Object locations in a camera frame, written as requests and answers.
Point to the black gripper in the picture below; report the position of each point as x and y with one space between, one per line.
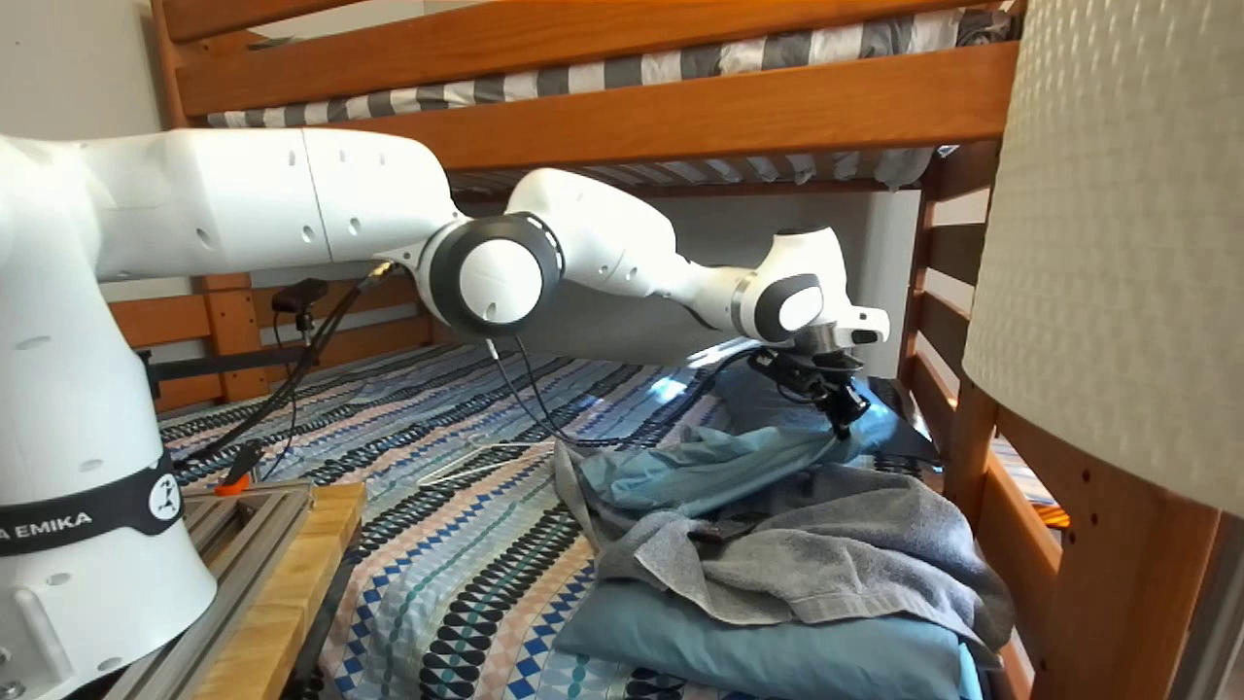
816 377

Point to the light blue towel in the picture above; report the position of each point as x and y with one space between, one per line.
707 469

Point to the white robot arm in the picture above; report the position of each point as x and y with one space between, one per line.
96 552

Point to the aluminium and wood robot base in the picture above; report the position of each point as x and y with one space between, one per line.
282 556

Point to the grey fleece blanket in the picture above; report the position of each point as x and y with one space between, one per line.
828 540

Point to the white lampshade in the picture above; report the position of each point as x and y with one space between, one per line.
1108 299

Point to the teal pillow under blanket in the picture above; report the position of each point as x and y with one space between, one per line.
869 657

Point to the upper bunk mattress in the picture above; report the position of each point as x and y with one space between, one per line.
801 63

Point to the patterned blue bedspread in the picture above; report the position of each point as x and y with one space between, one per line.
465 566

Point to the wooden bunk bed frame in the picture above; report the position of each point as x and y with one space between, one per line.
1119 584

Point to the black camera on stand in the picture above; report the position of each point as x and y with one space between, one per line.
295 299

